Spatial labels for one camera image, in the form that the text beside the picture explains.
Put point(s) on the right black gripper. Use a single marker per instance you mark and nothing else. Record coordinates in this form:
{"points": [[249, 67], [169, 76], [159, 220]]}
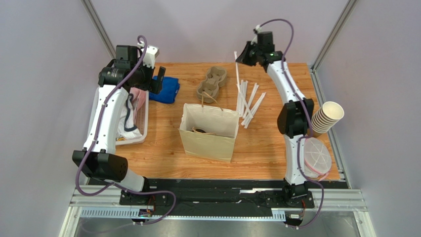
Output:
{"points": [[253, 53]]}

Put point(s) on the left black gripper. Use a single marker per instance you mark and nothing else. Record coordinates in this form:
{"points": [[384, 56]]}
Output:
{"points": [[154, 86]]}

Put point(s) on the single white straw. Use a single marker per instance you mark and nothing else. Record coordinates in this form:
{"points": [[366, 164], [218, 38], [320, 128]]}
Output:
{"points": [[237, 77]]}

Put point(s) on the grey pulp cup carrier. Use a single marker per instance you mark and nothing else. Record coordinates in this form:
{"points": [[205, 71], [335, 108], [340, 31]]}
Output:
{"points": [[208, 90]]}

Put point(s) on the bundle of white straws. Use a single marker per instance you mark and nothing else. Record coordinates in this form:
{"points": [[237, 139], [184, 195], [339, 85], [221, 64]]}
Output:
{"points": [[254, 106]]}

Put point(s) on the brown paper bag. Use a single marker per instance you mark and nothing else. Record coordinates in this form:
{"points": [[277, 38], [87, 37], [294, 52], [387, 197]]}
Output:
{"points": [[221, 121]]}

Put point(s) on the black plastic cup lid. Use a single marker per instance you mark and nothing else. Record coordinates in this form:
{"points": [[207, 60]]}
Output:
{"points": [[196, 130]]}

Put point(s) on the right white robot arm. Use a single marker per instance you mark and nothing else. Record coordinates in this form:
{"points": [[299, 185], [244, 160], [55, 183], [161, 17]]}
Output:
{"points": [[294, 119]]}

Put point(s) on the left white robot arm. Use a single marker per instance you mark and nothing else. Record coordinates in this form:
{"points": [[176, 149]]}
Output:
{"points": [[133, 66]]}

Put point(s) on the blue folded cloth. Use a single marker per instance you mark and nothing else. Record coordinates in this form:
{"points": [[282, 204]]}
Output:
{"points": [[170, 89]]}

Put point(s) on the pink cloth bag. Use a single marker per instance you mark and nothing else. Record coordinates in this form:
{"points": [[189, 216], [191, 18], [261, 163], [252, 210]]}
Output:
{"points": [[138, 98]]}

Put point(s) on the white plastic basket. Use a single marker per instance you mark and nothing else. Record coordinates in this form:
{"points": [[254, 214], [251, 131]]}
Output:
{"points": [[140, 120]]}

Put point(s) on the white crumpled cloth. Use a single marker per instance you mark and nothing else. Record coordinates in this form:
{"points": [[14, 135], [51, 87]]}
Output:
{"points": [[126, 126]]}

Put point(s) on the stack of paper cups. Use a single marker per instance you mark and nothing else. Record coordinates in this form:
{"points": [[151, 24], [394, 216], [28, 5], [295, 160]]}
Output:
{"points": [[326, 117]]}

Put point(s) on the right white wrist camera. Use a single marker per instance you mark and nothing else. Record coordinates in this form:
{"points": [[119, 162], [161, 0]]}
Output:
{"points": [[256, 30]]}

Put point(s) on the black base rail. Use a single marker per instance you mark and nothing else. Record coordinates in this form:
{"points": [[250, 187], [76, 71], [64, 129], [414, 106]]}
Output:
{"points": [[208, 199]]}

